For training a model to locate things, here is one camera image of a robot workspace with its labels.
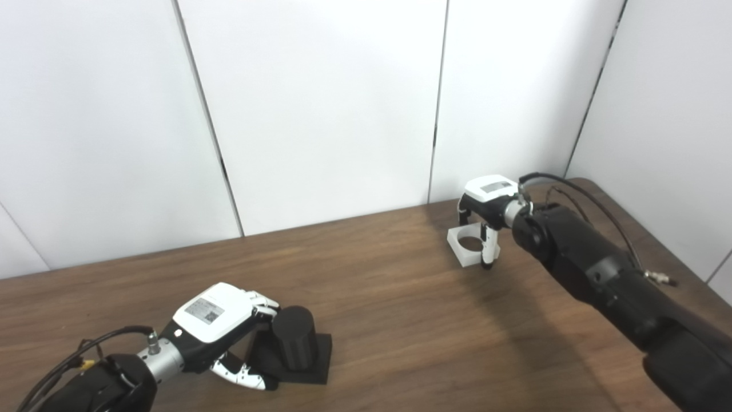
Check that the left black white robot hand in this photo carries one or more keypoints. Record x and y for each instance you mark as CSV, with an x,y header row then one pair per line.
x,y
209,312

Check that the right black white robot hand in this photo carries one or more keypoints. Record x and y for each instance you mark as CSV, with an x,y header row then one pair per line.
x,y
489,191

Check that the white square piece with hole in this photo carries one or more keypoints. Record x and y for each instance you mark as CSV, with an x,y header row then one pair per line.
x,y
466,256

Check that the black peg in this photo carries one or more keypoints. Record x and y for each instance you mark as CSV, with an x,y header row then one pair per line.
x,y
294,337

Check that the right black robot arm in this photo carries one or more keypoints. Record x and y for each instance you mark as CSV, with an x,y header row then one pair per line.
x,y
600,274

